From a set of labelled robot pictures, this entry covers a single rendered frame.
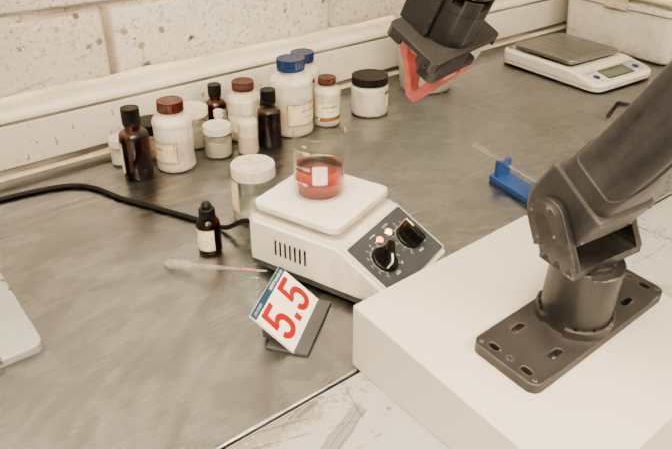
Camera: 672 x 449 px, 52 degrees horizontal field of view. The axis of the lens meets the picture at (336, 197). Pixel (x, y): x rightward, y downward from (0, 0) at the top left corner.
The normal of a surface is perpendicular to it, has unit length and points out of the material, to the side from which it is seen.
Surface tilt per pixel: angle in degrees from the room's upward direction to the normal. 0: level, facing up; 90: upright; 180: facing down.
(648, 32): 94
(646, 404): 4
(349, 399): 0
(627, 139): 87
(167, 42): 90
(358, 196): 0
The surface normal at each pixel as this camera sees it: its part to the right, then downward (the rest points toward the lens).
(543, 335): 0.02, -0.84
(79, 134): 0.62, 0.38
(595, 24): -0.81, 0.33
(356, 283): -0.55, 0.40
